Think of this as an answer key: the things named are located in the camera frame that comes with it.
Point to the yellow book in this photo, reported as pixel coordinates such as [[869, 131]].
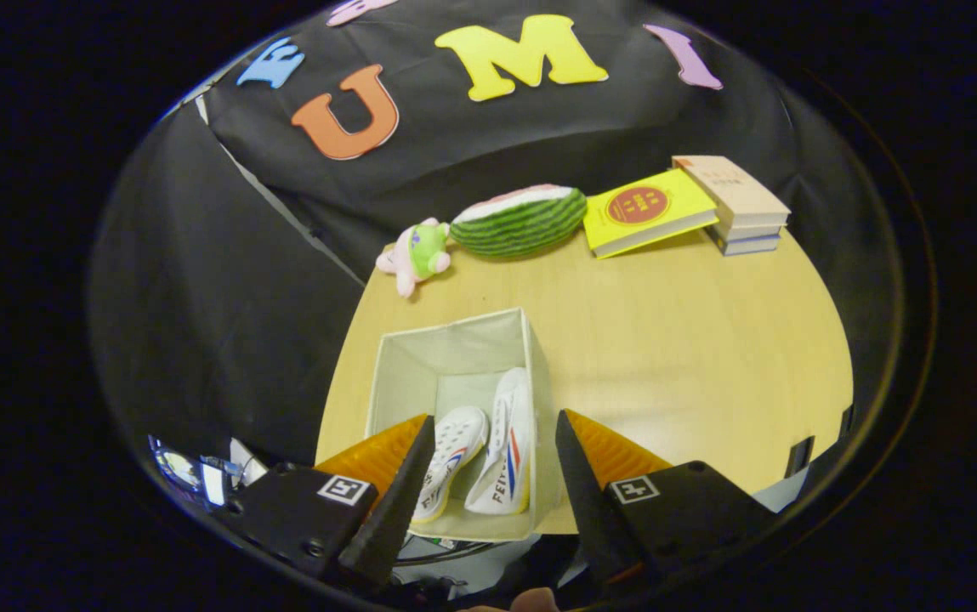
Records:
[[641, 208]]

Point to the watermelon slice plush toy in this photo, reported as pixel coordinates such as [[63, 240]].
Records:
[[522, 225]]

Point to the white book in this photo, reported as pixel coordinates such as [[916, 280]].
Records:
[[752, 231]]

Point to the black table edge bracket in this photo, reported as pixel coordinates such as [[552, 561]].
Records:
[[847, 423], [800, 457]]

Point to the tan book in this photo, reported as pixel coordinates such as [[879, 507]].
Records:
[[735, 187]]

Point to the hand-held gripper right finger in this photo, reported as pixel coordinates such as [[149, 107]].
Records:
[[590, 510]]

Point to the pink and green plush toy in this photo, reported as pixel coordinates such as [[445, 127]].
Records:
[[428, 251]]

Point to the cream fabric storage box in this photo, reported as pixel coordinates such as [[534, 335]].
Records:
[[454, 348]]

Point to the tablet with lit screen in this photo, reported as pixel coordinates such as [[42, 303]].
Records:
[[190, 476]]

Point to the grey-blue book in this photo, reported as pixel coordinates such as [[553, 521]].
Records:
[[752, 246]]

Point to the white canvas shoe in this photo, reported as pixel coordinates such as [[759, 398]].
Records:
[[458, 433], [509, 425]]

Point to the white paper sheets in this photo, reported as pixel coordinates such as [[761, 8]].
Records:
[[248, 466]]

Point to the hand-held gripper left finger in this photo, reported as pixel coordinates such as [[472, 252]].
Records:
[[394, 510]]

